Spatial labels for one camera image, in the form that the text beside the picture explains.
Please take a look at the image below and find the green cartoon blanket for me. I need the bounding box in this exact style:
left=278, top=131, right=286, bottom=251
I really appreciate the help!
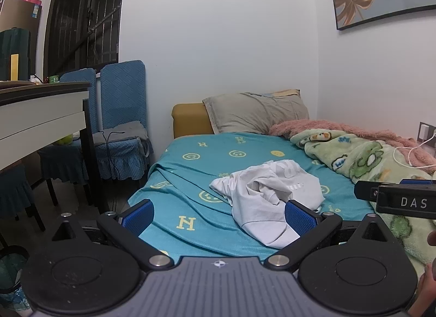
left=290, top=128, right=436, bottom=266

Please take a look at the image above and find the thin black cable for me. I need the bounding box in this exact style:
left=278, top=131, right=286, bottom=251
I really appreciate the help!
left=104, top=129, right=126, bottom=212

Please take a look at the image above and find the grey cloth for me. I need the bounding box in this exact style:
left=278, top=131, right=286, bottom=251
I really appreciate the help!
left=93, top=120, right=150, bottom=148

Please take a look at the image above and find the yellow headboard cushion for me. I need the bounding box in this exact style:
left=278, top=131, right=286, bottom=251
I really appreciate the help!
left=171, top=103, right=215, bottom=139

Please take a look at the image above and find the grey pillow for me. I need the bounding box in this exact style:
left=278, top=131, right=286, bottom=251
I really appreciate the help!
left=202, top=89, right=310, bottom=134

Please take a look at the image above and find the trash bin with bag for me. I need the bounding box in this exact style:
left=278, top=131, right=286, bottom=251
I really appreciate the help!
left=0, top=245, right=33, bottom=311

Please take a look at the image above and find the white charging cable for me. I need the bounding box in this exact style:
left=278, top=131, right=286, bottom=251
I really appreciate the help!
left=393, top=129, right=436, bottom=168

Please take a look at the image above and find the blue covered chair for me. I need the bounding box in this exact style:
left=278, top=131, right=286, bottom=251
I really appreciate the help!
left=92, top=60, right=154, bottom=181
left=37, top=68, right=98, bottom=206
left=0, top=164, right=46, bottom=250

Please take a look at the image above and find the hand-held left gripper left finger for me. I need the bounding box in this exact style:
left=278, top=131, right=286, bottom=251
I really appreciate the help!
left=51, top=199, right=175, bottom=272

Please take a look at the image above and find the white wall charger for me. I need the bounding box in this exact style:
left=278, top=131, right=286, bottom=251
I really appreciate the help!
left=418, top=122, right=436, bottom=147

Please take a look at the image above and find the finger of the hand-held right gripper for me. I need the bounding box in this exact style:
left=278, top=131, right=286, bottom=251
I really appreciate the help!
left=354, top=181, right=380, bottom=202

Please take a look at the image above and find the white desk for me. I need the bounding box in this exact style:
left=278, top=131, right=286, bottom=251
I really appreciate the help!
left=0, top=80, right=110, bottom=214

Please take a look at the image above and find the teal printed bed sheet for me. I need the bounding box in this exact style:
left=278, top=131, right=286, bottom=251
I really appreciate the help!
left=128, top=132, right=375, bottom=259

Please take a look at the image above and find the dark barred window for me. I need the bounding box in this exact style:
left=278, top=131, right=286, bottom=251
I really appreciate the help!
left=44, top=0, right=128, bottom=80

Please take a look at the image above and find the white shirt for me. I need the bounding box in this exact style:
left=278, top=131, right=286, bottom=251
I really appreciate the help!
left=209, top=159, right=326, bottom=249

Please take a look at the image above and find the person's right hand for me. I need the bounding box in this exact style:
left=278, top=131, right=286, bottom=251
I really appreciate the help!
left=408, top=230, right=436, bottom=317

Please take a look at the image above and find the dark green suitcase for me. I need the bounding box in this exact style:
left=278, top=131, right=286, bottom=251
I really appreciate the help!
left=0, top=28, right=32, bottom=81

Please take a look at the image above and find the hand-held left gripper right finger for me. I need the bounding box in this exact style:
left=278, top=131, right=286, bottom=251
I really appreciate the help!
left=264, top=199, right=396, bottom=272

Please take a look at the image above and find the pink fluffy blanket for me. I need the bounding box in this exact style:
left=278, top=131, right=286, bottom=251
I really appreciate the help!
left=269, top=119, right=436, bottom=173

